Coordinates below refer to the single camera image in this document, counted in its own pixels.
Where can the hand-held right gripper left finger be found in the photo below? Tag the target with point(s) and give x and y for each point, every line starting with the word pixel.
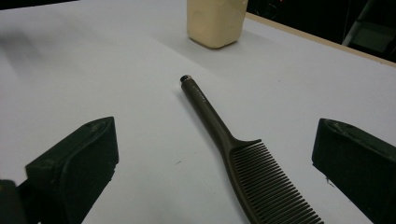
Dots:
pixel 74 161

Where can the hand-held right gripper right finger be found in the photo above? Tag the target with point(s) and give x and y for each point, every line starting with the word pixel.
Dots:
pixel 358 165

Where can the dark brown comb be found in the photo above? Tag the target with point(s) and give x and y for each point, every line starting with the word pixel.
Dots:
pixel 264 174

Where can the beige square cup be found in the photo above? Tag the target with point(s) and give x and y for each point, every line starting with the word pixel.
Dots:
pixel 214 21

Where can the white desk leg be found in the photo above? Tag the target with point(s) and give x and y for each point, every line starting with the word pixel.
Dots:
pixel 370 37

